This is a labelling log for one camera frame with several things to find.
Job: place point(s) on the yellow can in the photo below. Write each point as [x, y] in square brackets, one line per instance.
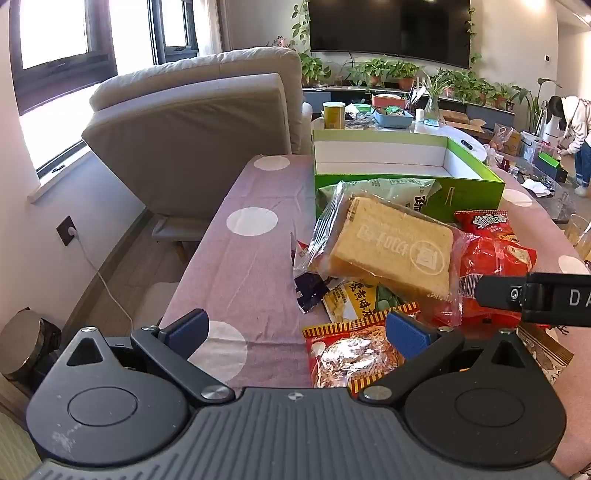
[334, 115]

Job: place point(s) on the dark round coffee table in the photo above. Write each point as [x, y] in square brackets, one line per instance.
[549, 203]

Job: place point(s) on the beige sofa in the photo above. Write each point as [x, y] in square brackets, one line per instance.
[184, 138]

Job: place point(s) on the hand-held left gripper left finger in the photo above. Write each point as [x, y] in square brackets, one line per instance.
[184, 330]

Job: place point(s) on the large dark framed window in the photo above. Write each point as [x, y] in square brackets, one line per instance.
[55, 27]

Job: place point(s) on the yellow green snack packet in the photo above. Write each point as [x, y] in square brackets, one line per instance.
[355, 300]

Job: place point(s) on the dark grey television cabinet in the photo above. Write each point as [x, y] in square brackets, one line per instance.
[341, 94]

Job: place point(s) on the small white bottle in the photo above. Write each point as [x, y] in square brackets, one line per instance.
[420, 115]

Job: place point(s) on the yellow red noodle snack packet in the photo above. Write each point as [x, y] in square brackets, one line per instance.
[341, 355]

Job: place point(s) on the clear glass cup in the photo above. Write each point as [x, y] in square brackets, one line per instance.
[577, 235]

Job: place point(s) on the black wall socket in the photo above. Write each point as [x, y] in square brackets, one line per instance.
[66, 230]

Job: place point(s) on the brown snack packet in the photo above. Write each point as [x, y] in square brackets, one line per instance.
[540, 353]

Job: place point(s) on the plastic bag with fruit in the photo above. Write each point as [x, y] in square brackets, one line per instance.
[505, 141]

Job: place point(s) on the red bread packet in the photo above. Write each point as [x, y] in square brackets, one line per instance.
[489, 258]

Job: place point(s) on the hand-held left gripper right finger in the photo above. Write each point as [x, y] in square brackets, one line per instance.
[406, 334]

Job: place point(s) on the orange tissue box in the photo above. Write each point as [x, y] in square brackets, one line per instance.
[388, 100]

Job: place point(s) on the hanging green vine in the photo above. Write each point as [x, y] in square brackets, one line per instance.
[473, 41]
[301, 23]

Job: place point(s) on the pink polka dot tablecloth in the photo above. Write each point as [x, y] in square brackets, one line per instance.
[258, 277]

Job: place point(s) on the small green black box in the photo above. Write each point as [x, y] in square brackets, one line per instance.
[551, 166]

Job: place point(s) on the red chips packet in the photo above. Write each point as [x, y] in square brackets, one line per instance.
[485, 224]

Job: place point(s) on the blue-grey bowl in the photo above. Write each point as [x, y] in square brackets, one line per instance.
[392, 120]

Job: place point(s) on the black round device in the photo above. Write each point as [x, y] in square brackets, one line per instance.
[23, 341]

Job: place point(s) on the tall leafy plant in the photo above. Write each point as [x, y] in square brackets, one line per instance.
[535, 101]

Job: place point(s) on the narrow dark framed window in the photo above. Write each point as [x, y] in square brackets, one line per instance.
[173, 23]

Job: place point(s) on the black wall television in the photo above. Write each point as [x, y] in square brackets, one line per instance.
[392, 27]

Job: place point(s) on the green cardboard box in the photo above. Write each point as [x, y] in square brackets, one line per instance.
[471, 194]

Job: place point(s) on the row of potted green plants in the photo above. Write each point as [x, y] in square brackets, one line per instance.
[378, 69]

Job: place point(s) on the clear toast bread packet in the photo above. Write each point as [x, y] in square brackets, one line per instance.
[392, 244]

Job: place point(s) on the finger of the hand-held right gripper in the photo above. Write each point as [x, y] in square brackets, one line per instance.
[498, 293]

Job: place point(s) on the glass vase with plant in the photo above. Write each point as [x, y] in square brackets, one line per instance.
[432, 110]

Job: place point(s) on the open cardboard box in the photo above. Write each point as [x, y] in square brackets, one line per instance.
[461, 120]

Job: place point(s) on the dark blue snack wrapper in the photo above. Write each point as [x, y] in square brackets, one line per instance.
[309, 290]

